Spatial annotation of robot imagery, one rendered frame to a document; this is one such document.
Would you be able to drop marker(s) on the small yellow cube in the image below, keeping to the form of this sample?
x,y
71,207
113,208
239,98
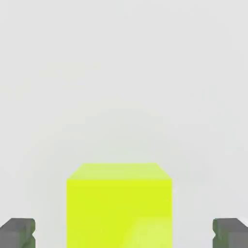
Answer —
x,y
119,209

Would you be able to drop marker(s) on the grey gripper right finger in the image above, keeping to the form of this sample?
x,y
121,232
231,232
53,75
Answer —
x,y
232,234

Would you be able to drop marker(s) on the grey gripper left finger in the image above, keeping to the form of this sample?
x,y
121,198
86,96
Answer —
x,y
15,234

